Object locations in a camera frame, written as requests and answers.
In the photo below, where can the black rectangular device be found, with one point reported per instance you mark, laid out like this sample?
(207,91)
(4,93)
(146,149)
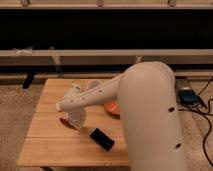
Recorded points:
(102,139)

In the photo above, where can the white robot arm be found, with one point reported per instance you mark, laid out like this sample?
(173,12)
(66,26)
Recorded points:
(145,93)

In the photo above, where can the wooden table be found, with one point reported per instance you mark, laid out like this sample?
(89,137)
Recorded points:
(50,143)

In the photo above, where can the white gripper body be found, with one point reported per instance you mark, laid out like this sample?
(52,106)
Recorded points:
(77,118)

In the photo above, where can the dried red pepper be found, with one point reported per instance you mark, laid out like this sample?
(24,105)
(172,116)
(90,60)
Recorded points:
(66,123)

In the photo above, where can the black table leg bracket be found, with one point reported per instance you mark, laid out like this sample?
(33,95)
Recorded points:
(28,80)

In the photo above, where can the orange bowl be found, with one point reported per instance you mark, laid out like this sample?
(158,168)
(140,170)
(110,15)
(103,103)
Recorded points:
(112,108)

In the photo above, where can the blue device on floor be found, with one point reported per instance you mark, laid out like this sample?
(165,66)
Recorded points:
(188,97)

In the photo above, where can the white plastic cup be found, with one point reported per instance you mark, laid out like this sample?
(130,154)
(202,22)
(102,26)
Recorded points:
(93,84)

